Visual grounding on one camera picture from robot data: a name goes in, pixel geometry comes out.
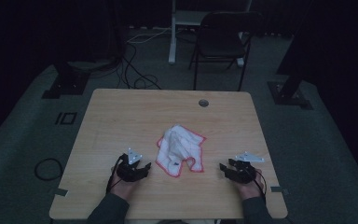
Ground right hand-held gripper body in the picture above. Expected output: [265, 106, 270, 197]
[227, 150, 266, 185]

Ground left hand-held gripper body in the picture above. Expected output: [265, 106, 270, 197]
[116, 147, 147, 183]

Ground white cloth with red edge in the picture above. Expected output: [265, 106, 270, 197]
[155, 123, 207, 178]

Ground person's left hand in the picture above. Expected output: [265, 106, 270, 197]
[109, 167, 139, 201]

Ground person's right hand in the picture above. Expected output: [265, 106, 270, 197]
[236, 168, 265, 201]

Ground black stand base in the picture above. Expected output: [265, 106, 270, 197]
[267, 46, 314, 111]
[41, 60, 91, 100]

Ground black folding chair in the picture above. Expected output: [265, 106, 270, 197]
[188, 11, 265, 92]

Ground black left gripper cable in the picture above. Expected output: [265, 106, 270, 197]
[105, 154, 124, 195]

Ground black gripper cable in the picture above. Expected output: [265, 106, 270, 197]
[105, 154, 124, 195]
[254, 170, 268, 204]

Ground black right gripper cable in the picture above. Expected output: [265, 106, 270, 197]
[254, 170, 268, 204]

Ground black cable loop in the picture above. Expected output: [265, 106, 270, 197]
[34, 157, 65, 182]

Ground black floor cables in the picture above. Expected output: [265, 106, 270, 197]
[117, 42, 162, 91]

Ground white floor cable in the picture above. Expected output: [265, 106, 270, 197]
[126, 27, 172, 45]

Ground white desk frame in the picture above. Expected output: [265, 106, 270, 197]
[168, 0, 254, 68]

